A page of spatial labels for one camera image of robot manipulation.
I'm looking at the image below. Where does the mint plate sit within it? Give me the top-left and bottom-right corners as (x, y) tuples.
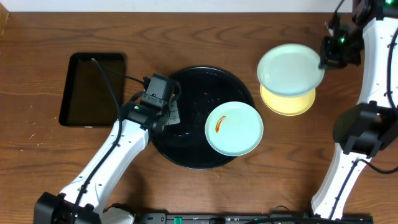
(205, 101), (264, 157)
(257, 44), (325, 96)

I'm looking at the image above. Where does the yellow plate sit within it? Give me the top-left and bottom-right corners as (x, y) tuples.
(260, 85), (316, 116)

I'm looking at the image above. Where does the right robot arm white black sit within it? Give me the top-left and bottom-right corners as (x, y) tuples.
(311, 0), (397, 223)

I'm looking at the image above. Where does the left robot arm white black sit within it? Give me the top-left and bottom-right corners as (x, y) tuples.
(34, 101), (180, 223)

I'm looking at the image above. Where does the black round tray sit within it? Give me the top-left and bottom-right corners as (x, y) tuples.
(151, 67), (255, 169)

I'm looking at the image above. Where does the black rectangular tray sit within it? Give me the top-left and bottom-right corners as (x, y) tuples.
(58, 52), (126, 127)

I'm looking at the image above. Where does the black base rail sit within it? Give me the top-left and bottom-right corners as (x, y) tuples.
(133, 212), (374, 224)

